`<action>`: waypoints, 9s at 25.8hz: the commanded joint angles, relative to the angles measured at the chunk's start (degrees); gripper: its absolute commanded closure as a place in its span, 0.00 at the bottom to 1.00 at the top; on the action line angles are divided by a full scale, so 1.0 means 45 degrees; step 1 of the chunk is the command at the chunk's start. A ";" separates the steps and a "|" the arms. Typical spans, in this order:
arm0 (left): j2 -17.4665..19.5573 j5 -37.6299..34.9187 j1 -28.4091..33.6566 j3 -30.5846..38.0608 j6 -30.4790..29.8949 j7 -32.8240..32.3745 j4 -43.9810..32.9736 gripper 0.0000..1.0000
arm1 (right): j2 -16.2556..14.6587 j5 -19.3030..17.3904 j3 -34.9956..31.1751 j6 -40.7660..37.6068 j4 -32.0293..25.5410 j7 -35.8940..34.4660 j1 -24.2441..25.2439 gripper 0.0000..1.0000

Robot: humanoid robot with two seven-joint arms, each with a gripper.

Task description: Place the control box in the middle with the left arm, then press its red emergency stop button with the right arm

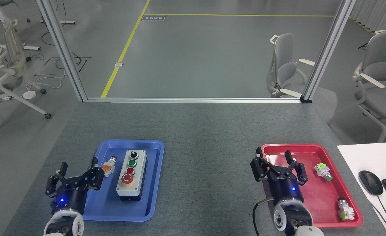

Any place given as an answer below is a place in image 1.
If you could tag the green push button switch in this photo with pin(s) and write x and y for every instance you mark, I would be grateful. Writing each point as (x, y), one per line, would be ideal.
(322, 171)

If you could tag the grey control box with buttons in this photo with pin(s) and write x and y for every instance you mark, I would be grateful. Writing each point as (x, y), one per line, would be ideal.
(137, 173)

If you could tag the white mesh office chair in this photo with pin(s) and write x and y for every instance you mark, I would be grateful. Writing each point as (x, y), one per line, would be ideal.
(14, 62)

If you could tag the silver and green switch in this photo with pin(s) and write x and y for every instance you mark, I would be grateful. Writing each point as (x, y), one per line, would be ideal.
(345, 210)

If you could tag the white desk base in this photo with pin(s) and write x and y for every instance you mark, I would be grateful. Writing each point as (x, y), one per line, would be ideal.
(60, 22)

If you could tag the white round floor socket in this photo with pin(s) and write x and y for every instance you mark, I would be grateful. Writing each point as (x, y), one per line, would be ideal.
(29, 94)

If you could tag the silver aluminium frame post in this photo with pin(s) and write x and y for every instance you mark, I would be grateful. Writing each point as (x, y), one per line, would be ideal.
(63, 52)
(327, 52)

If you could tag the red push button switch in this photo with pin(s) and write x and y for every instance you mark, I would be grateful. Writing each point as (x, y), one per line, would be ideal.
(108, 167)

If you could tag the metal floor outlet plate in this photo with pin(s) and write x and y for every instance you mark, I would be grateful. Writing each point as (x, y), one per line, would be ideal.
(119, 64)

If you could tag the white side table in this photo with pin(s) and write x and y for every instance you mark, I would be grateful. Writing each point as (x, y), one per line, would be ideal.
(373, 157)

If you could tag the blue plastic tray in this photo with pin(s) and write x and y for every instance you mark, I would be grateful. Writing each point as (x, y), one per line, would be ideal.
(153, 183)

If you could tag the silver aluminium frame rail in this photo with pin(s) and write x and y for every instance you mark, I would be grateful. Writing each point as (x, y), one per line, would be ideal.
(192, 100)

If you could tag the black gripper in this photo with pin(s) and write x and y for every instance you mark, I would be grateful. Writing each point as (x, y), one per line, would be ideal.
(286, 190)
(70, 199)

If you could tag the red plastic tray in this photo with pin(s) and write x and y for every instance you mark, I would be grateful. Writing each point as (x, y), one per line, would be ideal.
(324, 196)

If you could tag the grey office chair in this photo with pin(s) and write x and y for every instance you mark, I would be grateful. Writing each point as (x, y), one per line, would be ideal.
(284, 68)
(383, 65)

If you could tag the black computer mouse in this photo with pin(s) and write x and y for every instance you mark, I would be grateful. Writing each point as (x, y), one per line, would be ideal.
(370, 182)

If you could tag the dark floor label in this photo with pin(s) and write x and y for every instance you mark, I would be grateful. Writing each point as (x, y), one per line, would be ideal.
(153, 18)

